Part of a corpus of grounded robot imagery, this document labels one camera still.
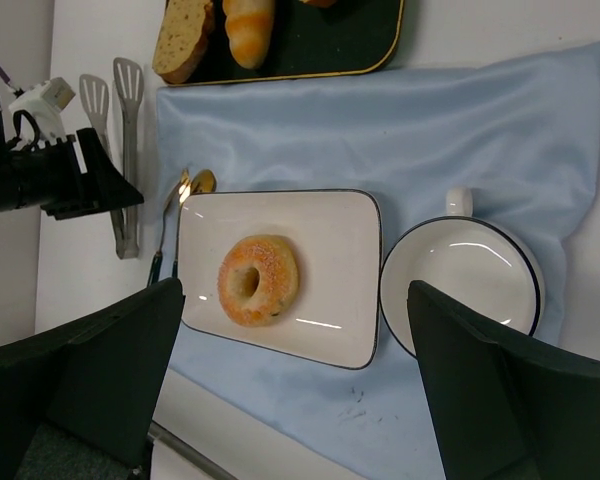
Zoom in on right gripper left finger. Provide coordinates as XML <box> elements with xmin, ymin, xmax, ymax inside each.
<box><xmin>0</xmin><ymin>278</ymin><xmax>185</xmax><ymax>479</ymax></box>

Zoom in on green handled fork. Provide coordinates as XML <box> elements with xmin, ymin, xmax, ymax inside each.
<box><xmin>147</xmin><ymin>167</ymin><xmax>191</xmax><ymax>286</ymax></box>

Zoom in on sliced brown bread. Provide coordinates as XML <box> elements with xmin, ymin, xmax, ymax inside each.
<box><xmin>152</xmin><ymin>0</ymin><xmax>215</xmax><ymax>84</ymax></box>

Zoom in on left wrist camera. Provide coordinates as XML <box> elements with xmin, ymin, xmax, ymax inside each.
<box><xmin>8</xmin><ymin>77</ymin><xmax>75</xmax><ymax>144</ymax></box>

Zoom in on golden croissant roll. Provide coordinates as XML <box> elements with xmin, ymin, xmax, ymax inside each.
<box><xmin>222</xmin><ymin>0</ymin><xmax>275</xmax><ymax>70</ymax></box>

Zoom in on metal serving tongs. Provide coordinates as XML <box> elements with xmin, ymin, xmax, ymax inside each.
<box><xmin>79</xmin><ymin>57</ymin><xmax>144</xmax><ymax>260</ymax></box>

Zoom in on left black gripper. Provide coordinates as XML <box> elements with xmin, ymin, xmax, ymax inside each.
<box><xmin>0</xmin><ymin>104</ymin><xmax>144</xmax><ymax>220</ymax></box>

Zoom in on white round cup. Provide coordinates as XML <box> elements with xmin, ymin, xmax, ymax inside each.
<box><xmin>379</xmin><ymin>187</ymin><xmax>546</xmax><ymax>356</ymax></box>

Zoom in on white rectangular plate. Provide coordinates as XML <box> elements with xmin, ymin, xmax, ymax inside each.
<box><xmin>178</xmin><ymin>190</ymin><xmax>382</xmax><ymax>370</ymax></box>

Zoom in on green handled spoon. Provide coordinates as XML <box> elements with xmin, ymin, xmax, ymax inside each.
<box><xmin>171</xmin><ymin>169</ymin><xmax>217</xmax><ymax>278</ymax></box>

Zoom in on light blue cloth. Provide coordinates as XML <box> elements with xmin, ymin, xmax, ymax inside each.
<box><xmin>156</xmin><ymin>43</ymin><xmax>600</xmax><ymax>479</ymax></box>

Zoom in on dark green tray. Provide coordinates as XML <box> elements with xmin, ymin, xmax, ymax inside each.
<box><xmin>161</xmin><ymin>1</ymin><xmax>404</xmax><ymax>87</ymax></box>

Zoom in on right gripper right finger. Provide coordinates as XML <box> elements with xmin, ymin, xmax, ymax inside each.
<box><xmin>407</xmin><ymin>280</ymin><xmax>600</xmax><ymax>479</ymax></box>

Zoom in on orange glazed donut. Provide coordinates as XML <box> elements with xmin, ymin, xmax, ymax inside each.
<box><xmin>217</xmin><ymin>235</ymin><xmax>299</xmax><ymax>327</ymax></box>

